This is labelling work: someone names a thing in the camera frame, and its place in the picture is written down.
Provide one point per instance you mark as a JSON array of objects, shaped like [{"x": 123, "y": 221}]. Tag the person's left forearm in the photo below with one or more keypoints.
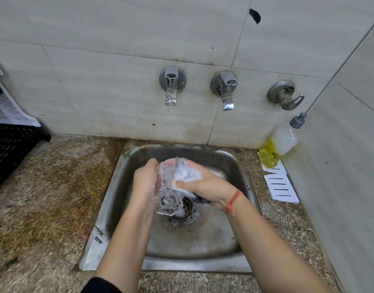
[{"x": 125, "y": 247}]

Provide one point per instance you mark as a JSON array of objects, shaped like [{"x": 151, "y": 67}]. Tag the grey wall valve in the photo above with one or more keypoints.
[{"x": 280, "y": 91}]

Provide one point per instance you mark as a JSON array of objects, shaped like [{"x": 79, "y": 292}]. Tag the stainless steel sink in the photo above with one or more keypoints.
[{"x": 235, "y": 173}]

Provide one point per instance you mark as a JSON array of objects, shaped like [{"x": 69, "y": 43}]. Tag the black dish rack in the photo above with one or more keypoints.
[{"x": 9, "y": 152}]

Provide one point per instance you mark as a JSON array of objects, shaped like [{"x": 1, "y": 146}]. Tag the yellow dish soap bottle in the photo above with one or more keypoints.
[{"x": 274, "y": 152}]

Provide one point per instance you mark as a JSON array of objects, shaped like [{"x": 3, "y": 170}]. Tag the white drip tray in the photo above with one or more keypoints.
[{"x": 9, "y": 111}]

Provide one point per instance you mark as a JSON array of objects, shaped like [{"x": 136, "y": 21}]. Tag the person's right hand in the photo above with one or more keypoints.
[{"x": 211, "y": 183}]

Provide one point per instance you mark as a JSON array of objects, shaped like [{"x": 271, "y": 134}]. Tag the metal sink drain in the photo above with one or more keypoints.
[{"x": 188, "y": 213}]

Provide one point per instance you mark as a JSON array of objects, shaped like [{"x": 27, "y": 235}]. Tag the chrome wall tap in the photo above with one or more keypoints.
[
  {"x": 172, "y": 80},
  {"x": 224, "y": 85}
]

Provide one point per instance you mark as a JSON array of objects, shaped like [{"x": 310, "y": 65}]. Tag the person's left hand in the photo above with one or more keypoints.
[{"x": 144, "y": 186}]

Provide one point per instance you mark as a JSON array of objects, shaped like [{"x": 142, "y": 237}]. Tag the dark speckled sponge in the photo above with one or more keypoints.
[{"x": 202, "y": 198}]

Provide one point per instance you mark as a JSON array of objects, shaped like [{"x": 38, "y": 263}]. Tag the orange wrist thread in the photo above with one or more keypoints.
[{"x": 232, "y": 201}]

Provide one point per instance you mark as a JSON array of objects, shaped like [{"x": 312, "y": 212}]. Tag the person's right forearm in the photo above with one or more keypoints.
[{"x": 275, "y": 250}]

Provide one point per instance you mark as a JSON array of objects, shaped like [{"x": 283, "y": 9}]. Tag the black tape piece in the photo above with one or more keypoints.
[{"x": 255, "y": 16}]

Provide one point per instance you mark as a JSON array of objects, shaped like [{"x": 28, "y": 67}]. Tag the clear glass cup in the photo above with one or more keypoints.
[{"x": 168, "y": 201}]

